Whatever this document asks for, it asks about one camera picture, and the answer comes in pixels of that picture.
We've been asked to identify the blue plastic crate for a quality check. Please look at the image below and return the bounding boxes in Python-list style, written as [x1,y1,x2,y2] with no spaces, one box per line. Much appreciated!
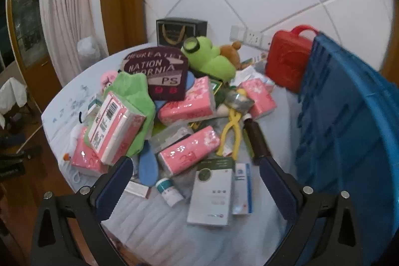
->
[296,34,398,265]

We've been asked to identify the pink flower tissue pack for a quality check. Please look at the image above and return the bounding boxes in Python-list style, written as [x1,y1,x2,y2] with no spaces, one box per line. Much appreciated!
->
[158,126,220,177]

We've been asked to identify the white green patch box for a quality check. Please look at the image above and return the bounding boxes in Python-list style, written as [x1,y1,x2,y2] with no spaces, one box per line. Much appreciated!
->
[187,157,235,227]

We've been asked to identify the white curtain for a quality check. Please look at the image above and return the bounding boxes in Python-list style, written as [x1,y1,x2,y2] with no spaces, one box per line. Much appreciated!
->
[39,0,109,86]

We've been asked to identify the white teal pill bottle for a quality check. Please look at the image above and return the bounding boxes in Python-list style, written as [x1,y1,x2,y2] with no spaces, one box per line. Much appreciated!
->
[156,177,184,207]

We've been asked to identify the brown teddy bear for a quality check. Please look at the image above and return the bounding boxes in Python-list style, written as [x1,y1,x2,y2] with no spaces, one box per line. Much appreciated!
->
[220,40,243,70]

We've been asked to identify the barcoded pink tissue pack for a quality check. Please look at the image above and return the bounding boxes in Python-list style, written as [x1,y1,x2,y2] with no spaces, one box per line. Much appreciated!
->
[88,91,146,165]

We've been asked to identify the pink pig plush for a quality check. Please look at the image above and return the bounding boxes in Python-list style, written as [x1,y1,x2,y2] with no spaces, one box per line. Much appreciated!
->
[100,70,118,93]

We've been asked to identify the wall power socket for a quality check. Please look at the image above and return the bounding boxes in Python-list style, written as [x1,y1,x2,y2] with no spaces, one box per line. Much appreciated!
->
[230,25,273,51]

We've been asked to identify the yellow handled pliers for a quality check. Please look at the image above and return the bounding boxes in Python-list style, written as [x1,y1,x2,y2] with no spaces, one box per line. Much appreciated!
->
[216,89,246,161]

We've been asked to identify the small white medicine box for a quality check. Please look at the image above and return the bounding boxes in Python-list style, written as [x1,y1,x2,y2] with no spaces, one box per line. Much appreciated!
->
[125,181,150,199]

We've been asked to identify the maroon knit beanie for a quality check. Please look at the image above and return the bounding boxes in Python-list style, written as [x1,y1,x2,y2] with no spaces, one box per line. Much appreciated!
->
[120,47,189,101]

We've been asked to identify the black gift box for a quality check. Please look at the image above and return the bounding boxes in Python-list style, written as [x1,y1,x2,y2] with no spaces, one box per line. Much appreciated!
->
[156,17,208,48]

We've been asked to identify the green frog plush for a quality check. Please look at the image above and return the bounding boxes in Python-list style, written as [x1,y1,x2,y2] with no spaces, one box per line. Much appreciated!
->
[181,36,236,82]

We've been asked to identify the pink tissue pack left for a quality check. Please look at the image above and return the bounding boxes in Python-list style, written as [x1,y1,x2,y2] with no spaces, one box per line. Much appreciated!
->
[71,127,108,177]

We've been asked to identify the pink tissue pack far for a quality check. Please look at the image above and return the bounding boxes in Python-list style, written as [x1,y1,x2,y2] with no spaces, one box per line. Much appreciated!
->
[239,78,277,119]

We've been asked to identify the green plush towel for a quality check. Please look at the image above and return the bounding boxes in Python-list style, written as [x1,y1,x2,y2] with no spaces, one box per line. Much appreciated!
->
[104,72,156,157]

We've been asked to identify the blue white ointment box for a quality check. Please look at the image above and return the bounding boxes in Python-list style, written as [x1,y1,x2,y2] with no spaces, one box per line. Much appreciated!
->
[232,163,253,215]

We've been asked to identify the dark brown glass bottle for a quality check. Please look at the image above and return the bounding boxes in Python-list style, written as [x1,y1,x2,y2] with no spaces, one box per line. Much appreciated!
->
[243,113,272,166]

